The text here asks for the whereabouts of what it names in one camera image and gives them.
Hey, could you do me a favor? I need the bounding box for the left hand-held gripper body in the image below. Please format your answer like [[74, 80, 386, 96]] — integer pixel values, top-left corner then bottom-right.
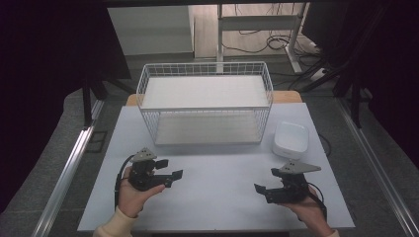
[[127, 147, 173, 193]]

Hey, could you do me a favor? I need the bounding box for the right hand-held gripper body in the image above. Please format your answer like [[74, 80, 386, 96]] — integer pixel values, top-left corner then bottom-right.
[[265, 159, 322, 204]]

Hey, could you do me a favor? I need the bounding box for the person's left hand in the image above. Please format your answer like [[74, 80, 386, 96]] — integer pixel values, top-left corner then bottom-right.
[[117, 165, 166, 219]]

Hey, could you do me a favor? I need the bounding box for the person's right hand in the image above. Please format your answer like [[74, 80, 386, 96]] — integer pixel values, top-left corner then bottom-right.
[[278, 185, 331, 233]]

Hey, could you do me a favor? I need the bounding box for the white square bowl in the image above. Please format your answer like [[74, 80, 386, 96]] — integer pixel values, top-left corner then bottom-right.
[[271, 119, 310, 161]]

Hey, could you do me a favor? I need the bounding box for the wooden table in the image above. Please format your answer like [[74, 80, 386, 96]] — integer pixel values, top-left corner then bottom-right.
[[126, 90, 303, 108]]

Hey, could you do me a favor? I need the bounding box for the black metal stand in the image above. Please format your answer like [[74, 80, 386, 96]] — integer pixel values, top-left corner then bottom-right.
[[288, 48, 374, 129], [80, 73, 136, 128]]

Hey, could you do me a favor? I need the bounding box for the white power strip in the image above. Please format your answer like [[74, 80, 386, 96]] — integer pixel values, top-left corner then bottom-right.
[[308, 66, 328, 83]]

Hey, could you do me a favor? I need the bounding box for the white cabinet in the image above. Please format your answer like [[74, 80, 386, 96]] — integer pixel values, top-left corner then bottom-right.
[[107, 5, 196, 57]]

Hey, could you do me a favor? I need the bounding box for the dark curtain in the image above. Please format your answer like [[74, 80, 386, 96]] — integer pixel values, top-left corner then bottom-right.
[[300, 0, 419, 171], [0, 0, 132, 214]]

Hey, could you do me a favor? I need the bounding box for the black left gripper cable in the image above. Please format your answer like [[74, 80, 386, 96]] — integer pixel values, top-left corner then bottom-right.
[[114, 154, 135, 211]]

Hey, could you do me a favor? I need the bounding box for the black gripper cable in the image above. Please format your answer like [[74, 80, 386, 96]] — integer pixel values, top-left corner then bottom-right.
[[297, 182, 328, 222], [114, 154, 135, 211]]

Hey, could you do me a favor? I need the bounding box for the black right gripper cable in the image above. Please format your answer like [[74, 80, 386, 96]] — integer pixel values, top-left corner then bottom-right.
[[297, 182, 328, 222]]

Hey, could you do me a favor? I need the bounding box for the black thin table cable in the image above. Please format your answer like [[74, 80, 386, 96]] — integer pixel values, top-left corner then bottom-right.
[[317, 132, 332, 158]]

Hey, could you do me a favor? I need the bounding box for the aluminium floor rail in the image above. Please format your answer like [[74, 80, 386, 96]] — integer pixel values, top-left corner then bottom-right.
[[31, 98, 107, 237], [335, 98, 419, 237]]

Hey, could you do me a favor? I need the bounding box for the white wire shelf rack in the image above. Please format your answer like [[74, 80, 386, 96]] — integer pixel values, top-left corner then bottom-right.
[[135, 60, 275, 147]]

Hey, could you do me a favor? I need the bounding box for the black floor cable bundle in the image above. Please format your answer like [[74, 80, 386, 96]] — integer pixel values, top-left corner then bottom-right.
[[220, 3, 322, 56]]

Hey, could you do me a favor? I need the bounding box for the white metal desk frame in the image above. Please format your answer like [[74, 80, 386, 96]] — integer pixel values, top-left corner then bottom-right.
[[215, 2, 311, 75]]

